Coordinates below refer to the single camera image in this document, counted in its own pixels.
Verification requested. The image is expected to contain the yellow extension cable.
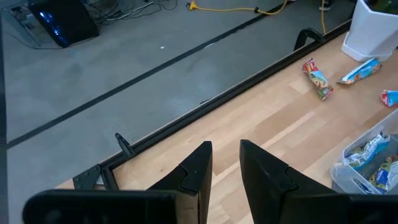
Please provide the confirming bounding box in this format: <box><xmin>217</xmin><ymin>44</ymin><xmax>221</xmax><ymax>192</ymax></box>
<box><xmin>185</xmin><ymin>0</ymin><xmax>328</xmax><ymax>35</ymax></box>

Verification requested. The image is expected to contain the red green wrapped granola bar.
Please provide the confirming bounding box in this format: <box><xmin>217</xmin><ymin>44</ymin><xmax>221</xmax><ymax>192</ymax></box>
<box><xmin>300</xmin><ymin>57</ymin><xmax>335</xmax><ymax>101</ymax></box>

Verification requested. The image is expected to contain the black frame post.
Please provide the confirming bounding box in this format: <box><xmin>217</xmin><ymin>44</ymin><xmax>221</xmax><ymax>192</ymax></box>
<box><xmin>0</xmin><ymin>15</ymin><xmax>9</xmax><ymax>224</ymax></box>

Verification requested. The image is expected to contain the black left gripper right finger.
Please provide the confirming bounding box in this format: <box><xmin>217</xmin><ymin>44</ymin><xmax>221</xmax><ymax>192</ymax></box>
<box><xmin>239</xmin><ymin>139</ymin><xmax>398</xmax><ymax>224</ymax></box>

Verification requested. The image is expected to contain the black lever clamp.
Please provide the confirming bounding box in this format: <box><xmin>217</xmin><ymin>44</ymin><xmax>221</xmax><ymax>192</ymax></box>
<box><xmin>114</xmin><ymin>133</ymin><xmax>137</xmax><ymax>160</ymax></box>

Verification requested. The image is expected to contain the black computer tower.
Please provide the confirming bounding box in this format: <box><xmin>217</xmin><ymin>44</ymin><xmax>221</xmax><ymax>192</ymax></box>
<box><xmin>27</xmin><ymin>0</ymin><xmax>100</xmax><ymax>49</ymax></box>

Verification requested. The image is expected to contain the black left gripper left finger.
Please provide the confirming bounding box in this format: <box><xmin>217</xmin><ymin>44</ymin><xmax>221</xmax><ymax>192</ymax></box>
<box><xmin>23</xmin><ymin>141</ymin><xmax>214</xmax><ymax>224</ymax></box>

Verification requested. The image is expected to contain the yellow green wrapped granola bar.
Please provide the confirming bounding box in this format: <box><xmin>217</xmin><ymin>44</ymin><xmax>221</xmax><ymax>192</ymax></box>
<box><xmin>368</xmin><ymin>154</ymin><xmax>398</xmax><ymax>191</ymax></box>

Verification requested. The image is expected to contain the red blue wrapped granola bar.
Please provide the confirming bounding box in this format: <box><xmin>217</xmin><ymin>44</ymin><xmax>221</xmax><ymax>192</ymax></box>
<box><xmin>380</xmin><ymin>89</ymin><xmax>398</xmax><ymax>108</ymax></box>

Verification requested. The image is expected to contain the black table edge rail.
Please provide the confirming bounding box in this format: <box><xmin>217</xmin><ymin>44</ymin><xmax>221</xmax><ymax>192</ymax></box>
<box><xmin>99</xmin><ymin>19</ymin><xmax>354</xmax><ymax>175</ymax></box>

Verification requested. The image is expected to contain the clear plastic container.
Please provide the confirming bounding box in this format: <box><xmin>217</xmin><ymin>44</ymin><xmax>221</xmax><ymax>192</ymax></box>
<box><xmin>329</xmin><ymin>108</ymin><xmax>398</xmax><ymax>195</ymax></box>

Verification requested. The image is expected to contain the black corner bracket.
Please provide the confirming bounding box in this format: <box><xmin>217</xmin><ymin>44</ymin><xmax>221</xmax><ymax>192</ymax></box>
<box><xmin>72</xmin><ymin>164</ymin><xmax>103</xmax><ymax>190</ymax></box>

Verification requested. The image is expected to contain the white floor cable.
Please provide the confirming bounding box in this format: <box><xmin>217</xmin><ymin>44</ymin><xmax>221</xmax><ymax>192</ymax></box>
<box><xmin>102</xmin><ymin>1</ymin><xmax>155</xmax><ymax>21</ymax></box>

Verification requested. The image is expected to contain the white plastic bin with handle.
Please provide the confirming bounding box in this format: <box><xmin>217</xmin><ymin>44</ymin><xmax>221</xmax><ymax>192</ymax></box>
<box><xmin>341</xmin><ymin>0</ymin><xmax>398</xmax><ymax>63</ymax></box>

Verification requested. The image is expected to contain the blue white wrapped granola bar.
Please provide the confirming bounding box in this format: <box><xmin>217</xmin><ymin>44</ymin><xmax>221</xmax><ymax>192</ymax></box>
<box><xmin>343</xmin><ymin>133</ymin><xmax>391</xmax><ymax>171</ymax></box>

